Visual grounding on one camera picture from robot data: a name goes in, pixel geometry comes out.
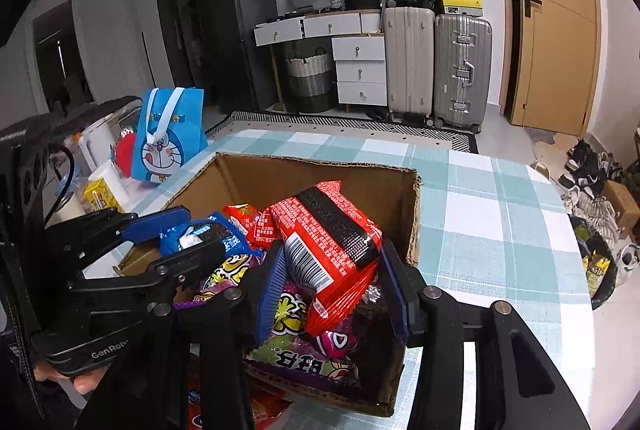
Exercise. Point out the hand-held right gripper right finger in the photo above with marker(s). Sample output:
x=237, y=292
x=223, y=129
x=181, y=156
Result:
x=396, y=297

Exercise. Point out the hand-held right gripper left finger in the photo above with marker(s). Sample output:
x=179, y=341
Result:
x=271, y=297

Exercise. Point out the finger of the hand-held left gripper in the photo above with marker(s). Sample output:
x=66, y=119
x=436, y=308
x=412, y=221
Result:
x=155, y=222
x=190, y=260

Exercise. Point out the shiny clear plastic packet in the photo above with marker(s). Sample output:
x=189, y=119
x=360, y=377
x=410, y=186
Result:
x=369, y=296

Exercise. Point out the pink purple snack packet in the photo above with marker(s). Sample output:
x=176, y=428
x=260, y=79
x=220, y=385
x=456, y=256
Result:
x=225, y=270

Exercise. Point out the blue cookie packet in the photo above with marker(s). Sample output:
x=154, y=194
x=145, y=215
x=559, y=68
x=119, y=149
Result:
x=220, y=230

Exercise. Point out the red snack packet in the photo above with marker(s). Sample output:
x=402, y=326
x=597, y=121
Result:
x=247, y=222

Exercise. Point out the red black noodle packet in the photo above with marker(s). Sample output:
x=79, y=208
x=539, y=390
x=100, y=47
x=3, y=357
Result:
x=330, y=230

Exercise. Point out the person's left hand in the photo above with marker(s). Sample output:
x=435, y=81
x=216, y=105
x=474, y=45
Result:
x=90, y=382

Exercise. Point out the small yellow box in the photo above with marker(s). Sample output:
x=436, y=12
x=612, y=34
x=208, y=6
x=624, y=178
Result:
x=97, y=197

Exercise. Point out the purple green snack packet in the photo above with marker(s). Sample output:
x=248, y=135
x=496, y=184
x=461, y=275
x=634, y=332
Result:
x=300, y=365

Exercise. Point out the red plush toy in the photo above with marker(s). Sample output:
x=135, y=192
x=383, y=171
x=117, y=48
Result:
x=125, y=152

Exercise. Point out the blue cartoon gift bag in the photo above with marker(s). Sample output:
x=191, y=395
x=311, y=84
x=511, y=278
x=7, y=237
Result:
x=167, y=139

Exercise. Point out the trash bin black bag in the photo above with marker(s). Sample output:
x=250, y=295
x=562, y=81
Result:
x=595, y=260

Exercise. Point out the dark grey refrigerator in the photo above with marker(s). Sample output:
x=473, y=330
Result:
x=230, y=29

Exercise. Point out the grey white laundry basket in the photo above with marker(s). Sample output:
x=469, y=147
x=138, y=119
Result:
x=310, y=79

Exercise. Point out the pile of shoes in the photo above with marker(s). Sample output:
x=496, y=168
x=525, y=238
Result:
x=590, y=175

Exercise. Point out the silver suitcase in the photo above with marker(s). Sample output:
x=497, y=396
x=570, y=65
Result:
x=462, y=69

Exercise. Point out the beige suitcase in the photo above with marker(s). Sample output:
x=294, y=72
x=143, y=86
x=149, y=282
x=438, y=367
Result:
x=407, y=59

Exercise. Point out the white drawer cabinet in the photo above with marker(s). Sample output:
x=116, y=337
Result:
x=360, y=59

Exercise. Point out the small brown cardboard box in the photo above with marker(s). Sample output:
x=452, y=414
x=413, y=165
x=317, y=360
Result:
x=620, y=197

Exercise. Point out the yellow black shoe box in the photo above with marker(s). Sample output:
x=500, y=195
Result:
x=460, y=5

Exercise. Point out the wooden door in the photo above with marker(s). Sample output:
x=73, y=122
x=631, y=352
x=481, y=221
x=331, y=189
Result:
x=555, y=19

